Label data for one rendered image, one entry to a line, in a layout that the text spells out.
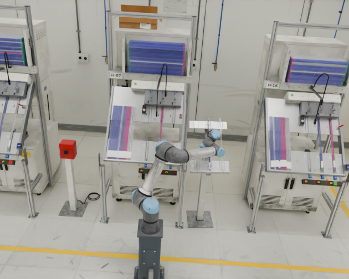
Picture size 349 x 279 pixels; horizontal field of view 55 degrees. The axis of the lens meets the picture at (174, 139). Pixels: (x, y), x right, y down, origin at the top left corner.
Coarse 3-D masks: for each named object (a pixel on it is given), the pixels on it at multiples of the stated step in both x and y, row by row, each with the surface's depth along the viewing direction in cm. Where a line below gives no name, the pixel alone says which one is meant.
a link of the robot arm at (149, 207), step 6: (150, 198) 244; (144, 204) 238; (150, 204) 238; (156, 204) 239; (144, 210) 239; (150, 210) 236; (156, 210) 238; (144, 216) 241; (150, 216) 238; (156, 216) 241; (150, 222) 241
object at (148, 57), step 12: (132, 48) 299; (144, 48) 299; (156, 48) 298; (168, 48) 298; (180, 48) 297; (132, 60) 304; (144, 60) 303; (156, 60) 303; (168, 60) 303; (180, 60) 302; (132, 72) 309; (144, 72) 308; (156, 72) 308; (168, 72) 307; (180, 72) 307
